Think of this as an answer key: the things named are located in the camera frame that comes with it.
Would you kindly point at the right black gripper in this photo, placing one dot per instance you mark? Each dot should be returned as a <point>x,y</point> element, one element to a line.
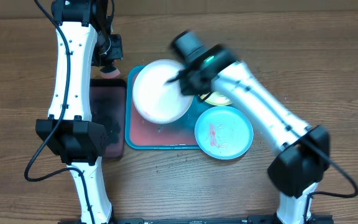
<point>188,84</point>

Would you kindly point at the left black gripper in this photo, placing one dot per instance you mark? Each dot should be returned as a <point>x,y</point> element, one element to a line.
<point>118,43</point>

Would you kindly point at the green and orange sponge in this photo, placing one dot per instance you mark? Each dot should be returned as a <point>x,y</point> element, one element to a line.
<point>109,72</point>

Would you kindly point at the white plate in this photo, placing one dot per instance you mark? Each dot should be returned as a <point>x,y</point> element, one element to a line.
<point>156,100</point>

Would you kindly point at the light blue plate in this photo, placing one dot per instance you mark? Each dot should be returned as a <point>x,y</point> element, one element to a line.
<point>223,132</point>

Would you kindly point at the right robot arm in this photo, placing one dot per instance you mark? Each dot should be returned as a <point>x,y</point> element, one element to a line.
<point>298,167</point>

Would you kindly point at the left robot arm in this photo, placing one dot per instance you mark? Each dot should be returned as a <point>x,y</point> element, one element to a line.
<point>85,40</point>

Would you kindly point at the black plastic tray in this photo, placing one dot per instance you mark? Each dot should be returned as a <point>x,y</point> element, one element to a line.
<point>108,107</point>

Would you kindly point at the teal plastic tray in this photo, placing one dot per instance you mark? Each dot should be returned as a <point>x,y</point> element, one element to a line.
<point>143,135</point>

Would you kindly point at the yellow-green plate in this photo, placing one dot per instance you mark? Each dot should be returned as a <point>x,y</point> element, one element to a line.
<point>216,99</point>

